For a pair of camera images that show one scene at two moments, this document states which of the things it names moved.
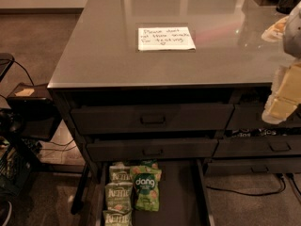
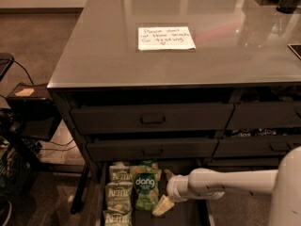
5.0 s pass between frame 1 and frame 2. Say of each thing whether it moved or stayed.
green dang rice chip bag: stayed
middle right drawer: stayed
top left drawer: stayed
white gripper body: moved
